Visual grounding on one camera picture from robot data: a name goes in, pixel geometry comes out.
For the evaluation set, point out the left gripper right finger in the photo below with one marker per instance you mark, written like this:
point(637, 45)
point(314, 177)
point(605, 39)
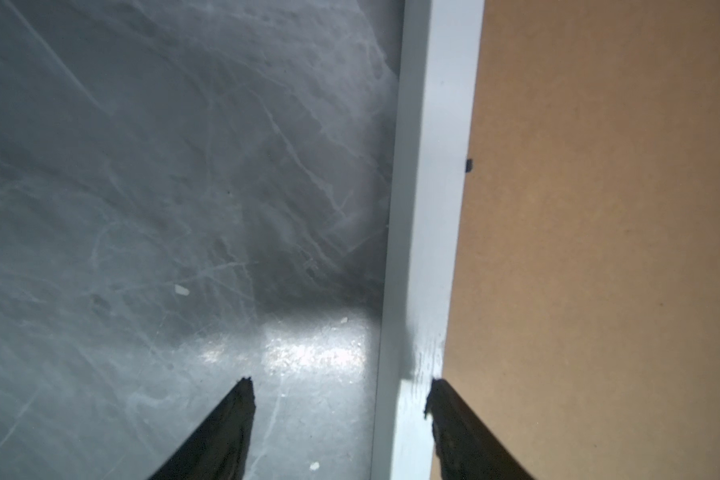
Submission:
point(464, 445)

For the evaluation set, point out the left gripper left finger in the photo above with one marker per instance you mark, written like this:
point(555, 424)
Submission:
point(219, 446)

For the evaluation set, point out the brown frame backing board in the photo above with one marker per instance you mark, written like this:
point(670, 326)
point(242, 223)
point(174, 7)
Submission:
point(585, 317)

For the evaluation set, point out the white picture frame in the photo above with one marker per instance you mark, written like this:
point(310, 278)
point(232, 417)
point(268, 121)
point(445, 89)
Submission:
point(439, 60)

